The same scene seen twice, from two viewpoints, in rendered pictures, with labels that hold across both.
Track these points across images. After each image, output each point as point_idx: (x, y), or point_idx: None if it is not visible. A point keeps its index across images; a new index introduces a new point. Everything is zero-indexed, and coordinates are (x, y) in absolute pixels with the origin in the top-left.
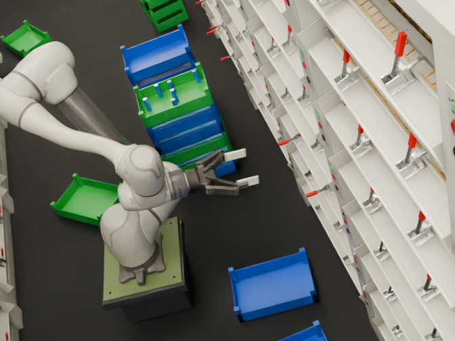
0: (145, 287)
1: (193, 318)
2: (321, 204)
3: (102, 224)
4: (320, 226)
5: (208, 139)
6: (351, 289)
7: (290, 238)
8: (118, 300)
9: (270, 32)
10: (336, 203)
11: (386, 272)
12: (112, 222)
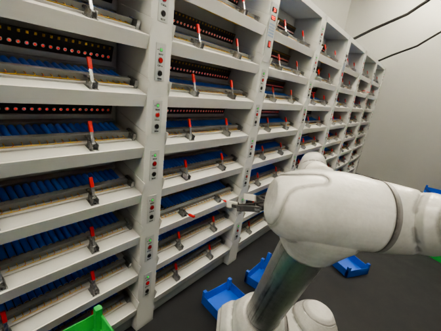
0: None
1: None
2: (200, 240)
3: (334, 320)
4: (171, 304)
5: None
6: (212, 276)
7: (187, 320)
8: None
9: (220, 99)
10: (224, 198)
11: (268, 159)
12: (324, 307)
